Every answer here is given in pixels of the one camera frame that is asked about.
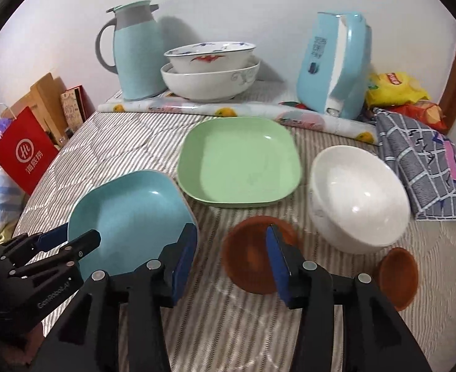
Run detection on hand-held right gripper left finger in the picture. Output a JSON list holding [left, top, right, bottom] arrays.
[[30, 223, 200, 372]]

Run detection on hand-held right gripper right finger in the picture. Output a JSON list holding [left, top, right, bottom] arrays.
[[265, 224, 434, 372]]

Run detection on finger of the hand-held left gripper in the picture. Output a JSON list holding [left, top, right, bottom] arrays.
[[7, 228, 102, 280], [0, 223, 71, 269]]

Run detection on brown saucer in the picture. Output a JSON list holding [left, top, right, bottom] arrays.
[[373, 247, 419, 311], [221, 216, 302, 295]]

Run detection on light blue square plate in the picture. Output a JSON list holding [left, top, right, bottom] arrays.
[[67, 170, 200, 281]]

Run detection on plain white bowl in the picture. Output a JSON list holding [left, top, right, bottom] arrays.
[[309, 145, 411, 255]]

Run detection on blue striped white cloth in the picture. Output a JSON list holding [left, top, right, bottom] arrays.
[[0, 161, 29, 249]]

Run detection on striped quilted mattress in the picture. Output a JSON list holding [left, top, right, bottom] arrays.
[[11, 89, 456, 372]]

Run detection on red paper bag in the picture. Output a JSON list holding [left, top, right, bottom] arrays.
[[0, 106, 60, 195]]

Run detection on light green square plate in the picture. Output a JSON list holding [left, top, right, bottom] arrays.
[[176, 117, 303, 208]]

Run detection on red framed card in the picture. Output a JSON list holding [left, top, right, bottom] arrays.
[[60, 85, 89, 132]]

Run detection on cardboard box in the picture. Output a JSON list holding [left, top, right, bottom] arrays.
[[1, 72, 69, 140]]

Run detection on fruit print plastic mat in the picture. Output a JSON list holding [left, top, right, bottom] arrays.
[[97, 89, 379, 146]]

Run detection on grey checked folded cloth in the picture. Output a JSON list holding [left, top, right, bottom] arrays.
[[374, 109, 456, 221]]

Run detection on grey scroll pattern white bowl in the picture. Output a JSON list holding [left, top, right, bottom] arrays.
[[160, 60, 261, 101]]

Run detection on light blue thermos jug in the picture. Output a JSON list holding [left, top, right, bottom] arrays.
[[95, 1, 167, 100]]

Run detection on light blue electric kettle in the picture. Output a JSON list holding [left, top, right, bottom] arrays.
[[296, 11, 373, 120]]

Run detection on fish print white bowl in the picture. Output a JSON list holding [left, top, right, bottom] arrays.
[[164, 41, 257, 74]]

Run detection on yellow snack bag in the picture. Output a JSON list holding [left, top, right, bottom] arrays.
[[365, 72, 432, 107]]

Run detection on red snack bag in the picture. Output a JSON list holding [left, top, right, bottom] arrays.
[[375, 100, 449, 132]]

